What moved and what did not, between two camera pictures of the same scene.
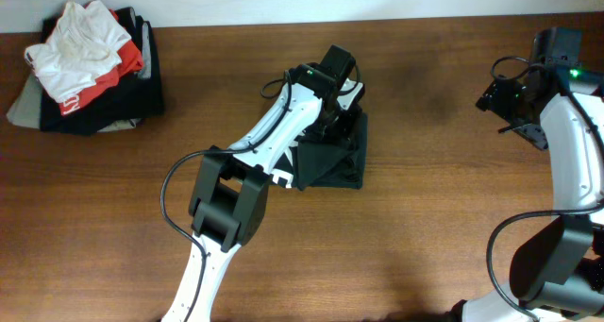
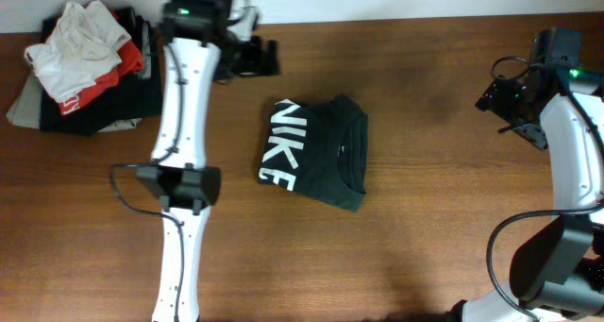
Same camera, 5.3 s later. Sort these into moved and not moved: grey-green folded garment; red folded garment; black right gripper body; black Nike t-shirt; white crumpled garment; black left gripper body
Moved: black left gripper body; black Nike t-shirt
Not moved: grey-green folded garment; red folded garment; white crumpled garment; black right gripper body
